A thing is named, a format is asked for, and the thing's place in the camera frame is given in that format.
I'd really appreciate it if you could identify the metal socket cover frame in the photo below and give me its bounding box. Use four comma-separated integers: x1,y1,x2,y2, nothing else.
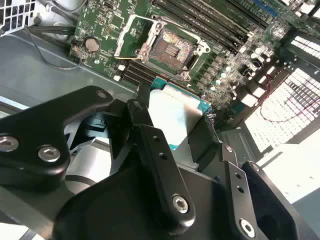
113,13,168,62

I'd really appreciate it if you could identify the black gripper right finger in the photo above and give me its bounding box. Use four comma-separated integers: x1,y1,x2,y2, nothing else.
188,115,305,240

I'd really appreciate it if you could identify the metal locking lever wire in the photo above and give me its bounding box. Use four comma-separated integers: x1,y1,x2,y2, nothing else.
151,14,202,42

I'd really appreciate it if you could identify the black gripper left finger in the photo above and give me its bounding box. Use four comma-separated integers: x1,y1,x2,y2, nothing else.
0,84,196,233

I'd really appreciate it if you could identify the silver CPU chip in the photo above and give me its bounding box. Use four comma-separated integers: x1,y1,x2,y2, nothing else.
147,76,213,151

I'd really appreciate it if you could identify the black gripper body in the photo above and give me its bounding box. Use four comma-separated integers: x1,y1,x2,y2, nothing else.
53,163,235,240

